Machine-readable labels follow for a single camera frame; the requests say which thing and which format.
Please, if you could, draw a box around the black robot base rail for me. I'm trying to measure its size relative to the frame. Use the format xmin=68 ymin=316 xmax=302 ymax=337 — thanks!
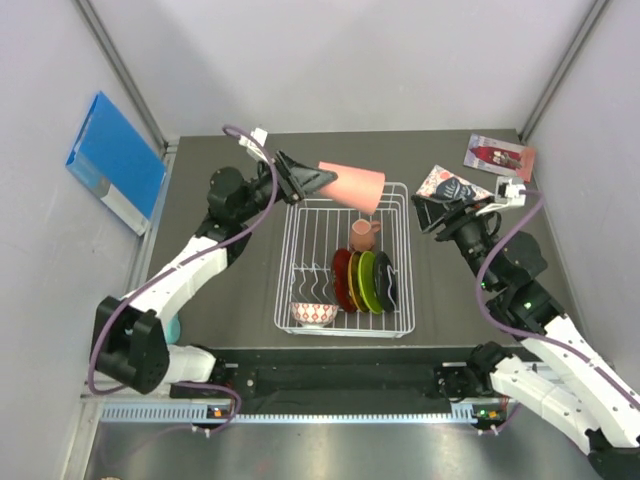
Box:
xmin=206 ymin=346 xmax=494 ymax=401

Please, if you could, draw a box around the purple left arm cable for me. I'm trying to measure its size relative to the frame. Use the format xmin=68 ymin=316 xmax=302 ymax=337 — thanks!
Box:
xmin=86 ymin=124 xmax=279 ymax=435

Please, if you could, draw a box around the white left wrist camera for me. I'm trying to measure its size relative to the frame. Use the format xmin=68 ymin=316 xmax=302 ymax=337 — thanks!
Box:
xmin=238 ymin=127 xmax=270 ymax=162

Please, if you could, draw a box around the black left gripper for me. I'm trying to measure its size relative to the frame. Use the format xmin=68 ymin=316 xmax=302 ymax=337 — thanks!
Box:
xmin=235 ymin=149 xmax=336 ymax=224

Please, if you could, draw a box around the pink plastic cup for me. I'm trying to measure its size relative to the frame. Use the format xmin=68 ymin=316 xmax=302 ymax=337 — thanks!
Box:
xmin=318 ymin=162 xmax=386 ymax=215

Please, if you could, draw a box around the Little Women book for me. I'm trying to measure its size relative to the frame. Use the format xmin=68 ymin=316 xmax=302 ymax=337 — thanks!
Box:
xmin=416 ymin=165 xmax=492 ymax=202

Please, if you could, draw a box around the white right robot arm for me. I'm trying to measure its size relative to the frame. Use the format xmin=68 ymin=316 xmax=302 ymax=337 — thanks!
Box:
xmin=412 ymin=194 xmax=639 ymax=454

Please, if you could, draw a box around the black plate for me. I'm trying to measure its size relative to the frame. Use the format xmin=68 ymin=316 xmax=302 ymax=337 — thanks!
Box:
xmin=373 ymin=251 xmax=398 ymax=313

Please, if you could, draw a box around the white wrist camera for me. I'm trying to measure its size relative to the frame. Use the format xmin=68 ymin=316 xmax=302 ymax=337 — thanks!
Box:
xmin=476 ymin=176 xmax=526 ymax=216
xmin=238 ymin=127 xmax=270 ymax=162

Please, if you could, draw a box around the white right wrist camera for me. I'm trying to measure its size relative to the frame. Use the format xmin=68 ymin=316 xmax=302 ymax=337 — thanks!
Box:
xmin=476 ymin=176 xmax=526 ymax=216

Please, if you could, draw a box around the blue folder box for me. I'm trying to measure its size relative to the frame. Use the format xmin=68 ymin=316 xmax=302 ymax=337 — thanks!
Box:
xmin=65 ymin=92 xmax=166 ymax=236

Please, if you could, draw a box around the grey slotted cable duct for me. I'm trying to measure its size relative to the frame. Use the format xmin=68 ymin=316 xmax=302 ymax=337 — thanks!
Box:
xmin=101 ymin=403 xmax=507 ymax=425

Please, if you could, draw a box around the white wire dish rack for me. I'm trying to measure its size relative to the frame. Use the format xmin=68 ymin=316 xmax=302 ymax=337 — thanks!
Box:
xmin=274 ymin=182 xmax=416 ymax=338

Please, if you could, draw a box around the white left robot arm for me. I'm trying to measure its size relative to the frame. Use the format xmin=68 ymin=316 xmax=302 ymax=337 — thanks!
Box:
xmin=88 ymin=151 xmax=338 ymax=397

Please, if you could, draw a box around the red purple book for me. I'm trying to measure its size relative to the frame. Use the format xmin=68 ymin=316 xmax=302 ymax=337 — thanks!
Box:
xmin=463 ymin=133 xmax=537 ymax=183

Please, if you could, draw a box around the lime green plate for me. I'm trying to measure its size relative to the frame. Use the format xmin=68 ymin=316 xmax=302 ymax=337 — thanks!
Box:
xmin=357 ymin=251 xmax=383 ymax=314

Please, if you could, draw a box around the red patterned white bowl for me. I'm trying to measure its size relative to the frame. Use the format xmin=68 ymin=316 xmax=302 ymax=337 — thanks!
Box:
xmin=290 ymin=302 xmax=339 ymax=327

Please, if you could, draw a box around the red plate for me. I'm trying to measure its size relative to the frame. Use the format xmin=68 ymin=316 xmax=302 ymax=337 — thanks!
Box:
xmin=331 ymin=248 xmax=357 ymax=313

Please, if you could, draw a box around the teal object behind arm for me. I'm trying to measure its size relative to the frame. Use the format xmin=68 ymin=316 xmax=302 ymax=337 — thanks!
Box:
xmin=163 ymin=314 xmax=181 ymax=345

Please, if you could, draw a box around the yellow plate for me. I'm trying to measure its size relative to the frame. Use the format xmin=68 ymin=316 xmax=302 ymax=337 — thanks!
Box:
xmin=348 ymin=251 xmax=369 ymax=313

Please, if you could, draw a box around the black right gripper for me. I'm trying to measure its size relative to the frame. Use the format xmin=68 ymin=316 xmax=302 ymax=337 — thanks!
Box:
xmin=410 ymin=194 xmax=497 ymax=291

